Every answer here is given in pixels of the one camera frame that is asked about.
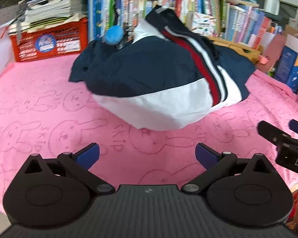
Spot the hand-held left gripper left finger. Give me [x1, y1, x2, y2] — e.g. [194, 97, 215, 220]
[16, 142, 116, 195]

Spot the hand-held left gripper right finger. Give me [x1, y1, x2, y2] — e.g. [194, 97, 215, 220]
[182, 142, 281, 195]

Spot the navy white striped jacket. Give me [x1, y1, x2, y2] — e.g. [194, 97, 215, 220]
[68, 5, 257, 132]

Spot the pink bunny print blanket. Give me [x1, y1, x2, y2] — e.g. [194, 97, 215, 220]
[0, 61, 298, 219]

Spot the blue printed carton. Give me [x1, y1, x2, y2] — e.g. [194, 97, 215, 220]
[273, 33, 298, 95]

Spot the mauve cardboard sheet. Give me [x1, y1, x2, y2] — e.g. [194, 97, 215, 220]
[263, 33, 286, 73]

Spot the wooden drawer organizer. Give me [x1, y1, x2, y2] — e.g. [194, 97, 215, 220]
[207, 36, 264, 63]

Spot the row of pastel spined books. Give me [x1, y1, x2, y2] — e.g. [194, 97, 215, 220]
[222, 2, 287, 51]

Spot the blue plush ball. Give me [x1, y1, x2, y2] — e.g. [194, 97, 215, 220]
[103, 25, 125, 46]

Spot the red plastic crate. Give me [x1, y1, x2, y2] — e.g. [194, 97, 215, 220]
[9, 17, 88, 63]

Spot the white patterned book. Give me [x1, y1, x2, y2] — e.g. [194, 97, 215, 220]
[191, 12, 226, 37]

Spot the row of colourful paperback books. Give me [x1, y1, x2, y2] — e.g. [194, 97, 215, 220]
[119, 0, 229, 42]

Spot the stack of papers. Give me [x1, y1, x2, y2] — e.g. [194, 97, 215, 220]
[9, 0, 88, 34]

